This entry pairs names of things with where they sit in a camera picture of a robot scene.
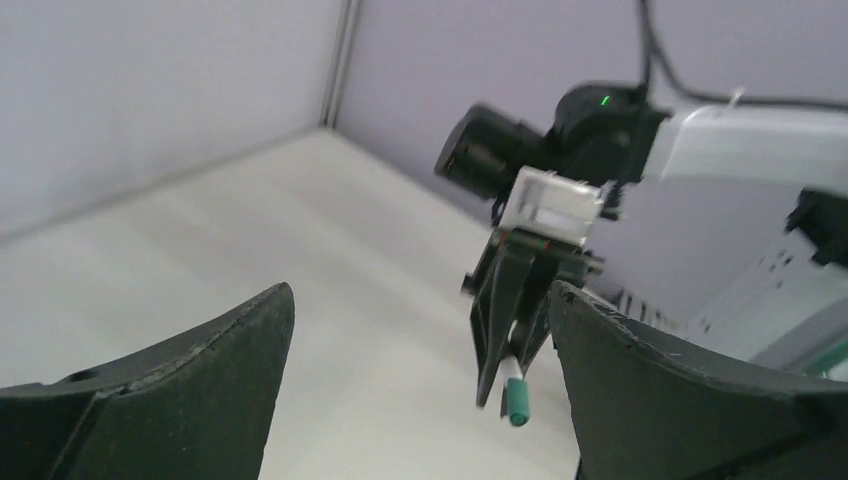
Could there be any white pen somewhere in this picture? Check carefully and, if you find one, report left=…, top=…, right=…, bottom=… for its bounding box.
left=498, top=356, right=524, bottom=383

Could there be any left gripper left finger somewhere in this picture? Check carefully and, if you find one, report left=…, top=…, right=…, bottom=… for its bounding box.
left=1, top=283, right=295, bottom=479

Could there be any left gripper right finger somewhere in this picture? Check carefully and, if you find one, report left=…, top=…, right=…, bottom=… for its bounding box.
left=549, top=281, right=847, bottom=479

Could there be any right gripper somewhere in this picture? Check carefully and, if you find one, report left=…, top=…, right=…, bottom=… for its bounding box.
left=461, top=228, right=605, bottom=408

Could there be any green pen cap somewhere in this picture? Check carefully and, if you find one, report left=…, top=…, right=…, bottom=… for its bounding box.
left=505, top=377, right=531, bottom=427

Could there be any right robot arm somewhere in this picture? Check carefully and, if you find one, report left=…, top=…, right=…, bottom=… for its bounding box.
left=435, top=83, right=847, bottom=415

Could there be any right camera cable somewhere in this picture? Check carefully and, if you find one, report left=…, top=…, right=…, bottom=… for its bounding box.
left=635, top=0, right=848, bottom=113

